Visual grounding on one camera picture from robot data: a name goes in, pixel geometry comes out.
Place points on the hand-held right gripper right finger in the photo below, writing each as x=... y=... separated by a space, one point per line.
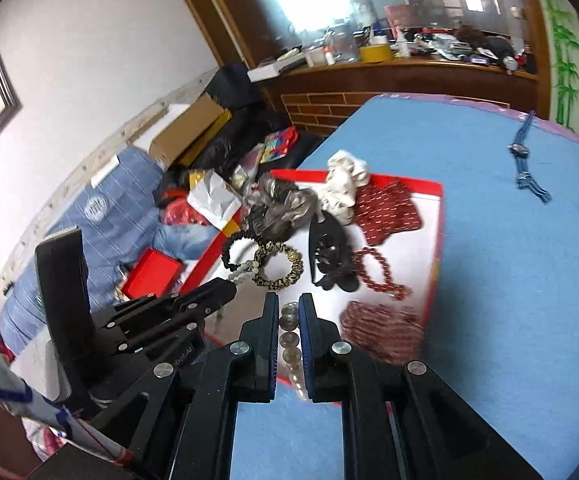
x=303 y=345

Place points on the blue plaid quilt bag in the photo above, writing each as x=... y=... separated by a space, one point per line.
x=109 y=195

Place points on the colourful package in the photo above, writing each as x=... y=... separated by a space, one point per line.
x=279 y=144

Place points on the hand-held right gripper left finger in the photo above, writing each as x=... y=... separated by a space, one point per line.
x=272 y=350

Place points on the pile of clutter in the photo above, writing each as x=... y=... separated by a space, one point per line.
x=474 y=45

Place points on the blue tablecloth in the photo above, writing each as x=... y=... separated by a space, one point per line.
x=494 y=285

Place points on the black bag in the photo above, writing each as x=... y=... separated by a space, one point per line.
x=239 y=135

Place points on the white paper bag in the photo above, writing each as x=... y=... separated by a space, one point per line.
x=214 y=197

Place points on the wooden counter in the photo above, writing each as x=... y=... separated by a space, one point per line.
x=394 y=82

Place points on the red dotted scrunchie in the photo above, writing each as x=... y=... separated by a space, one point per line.
x=384 y=210

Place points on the white flat box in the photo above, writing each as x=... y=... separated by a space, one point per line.
x=264 y=73

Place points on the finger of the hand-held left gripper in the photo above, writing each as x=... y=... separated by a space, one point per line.
x=179 y=301
x=169 y=332

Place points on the red plastic bag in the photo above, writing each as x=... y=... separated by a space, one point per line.
x=179 y=212

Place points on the red plaid scrunchie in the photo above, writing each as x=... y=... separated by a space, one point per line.
x=379 y=325

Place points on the cardboard box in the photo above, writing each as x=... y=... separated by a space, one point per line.
x=189 y=127

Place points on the small red box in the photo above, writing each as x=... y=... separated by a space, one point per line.
x=149 y=272

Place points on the black claw hair clip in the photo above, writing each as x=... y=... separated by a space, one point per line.
x=327 y=245

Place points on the bamboo wall painting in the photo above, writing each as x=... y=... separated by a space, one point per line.
x=564 y=50

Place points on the grey organza scrunchie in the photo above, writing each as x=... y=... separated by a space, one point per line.
x=284 y=205

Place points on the red box with white inside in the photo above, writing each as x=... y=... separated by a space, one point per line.
x=414 y=260

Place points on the white printed scrunchie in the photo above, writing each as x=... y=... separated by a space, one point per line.
x=342 y=185

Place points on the clear plastic container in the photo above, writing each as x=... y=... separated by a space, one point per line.
x=344 y=49

